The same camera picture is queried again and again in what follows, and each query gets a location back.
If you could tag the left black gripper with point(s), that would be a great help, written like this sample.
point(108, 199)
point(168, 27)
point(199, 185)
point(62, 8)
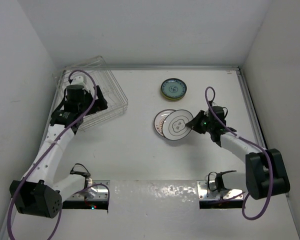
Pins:
point(100, 104)

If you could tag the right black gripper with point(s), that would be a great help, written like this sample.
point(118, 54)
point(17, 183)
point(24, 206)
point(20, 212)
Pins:
point(195, 122)

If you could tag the white plate green rim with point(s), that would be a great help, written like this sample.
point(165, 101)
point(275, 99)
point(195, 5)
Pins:
point(174, 126)

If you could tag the white floral plate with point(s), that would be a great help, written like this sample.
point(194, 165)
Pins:
point(160, 119)

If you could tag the dark green plate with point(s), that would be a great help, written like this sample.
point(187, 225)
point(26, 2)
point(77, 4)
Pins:
point(173, 88)

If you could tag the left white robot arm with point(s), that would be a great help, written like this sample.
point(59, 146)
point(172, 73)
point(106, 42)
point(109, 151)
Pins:
point(39, 195)

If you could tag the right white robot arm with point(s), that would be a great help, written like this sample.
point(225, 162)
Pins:
point(264, 168)

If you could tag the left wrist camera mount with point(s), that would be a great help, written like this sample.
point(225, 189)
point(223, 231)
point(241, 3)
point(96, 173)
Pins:
point(79, 80)

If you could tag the wire dish rack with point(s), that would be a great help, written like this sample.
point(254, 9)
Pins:
point(116, 99)

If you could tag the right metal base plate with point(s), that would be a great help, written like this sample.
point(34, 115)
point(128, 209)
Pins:
point(207, 191)

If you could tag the metal base plate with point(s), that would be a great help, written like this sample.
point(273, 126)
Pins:
point(99, 192)
point(207, 191)

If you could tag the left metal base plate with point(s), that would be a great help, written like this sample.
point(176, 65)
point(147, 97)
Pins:
point(99, 192)

